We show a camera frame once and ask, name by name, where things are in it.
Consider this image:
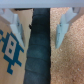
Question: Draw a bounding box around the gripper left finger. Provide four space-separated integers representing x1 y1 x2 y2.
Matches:
0 7 27 49

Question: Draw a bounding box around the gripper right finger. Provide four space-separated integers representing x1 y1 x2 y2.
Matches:
54 7 84 50

